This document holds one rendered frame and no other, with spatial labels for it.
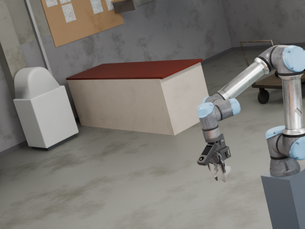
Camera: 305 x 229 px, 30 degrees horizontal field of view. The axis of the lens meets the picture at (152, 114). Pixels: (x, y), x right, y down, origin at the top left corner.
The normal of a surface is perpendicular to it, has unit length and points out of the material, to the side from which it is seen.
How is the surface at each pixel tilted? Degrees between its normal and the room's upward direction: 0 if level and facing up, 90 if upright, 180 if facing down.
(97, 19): 90
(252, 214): 0
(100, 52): 90
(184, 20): 90
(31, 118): 90
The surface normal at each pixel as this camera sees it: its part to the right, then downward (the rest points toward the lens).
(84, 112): -0.73, 0.36
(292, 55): 0.36, 0.02
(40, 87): 0.68, 0.02
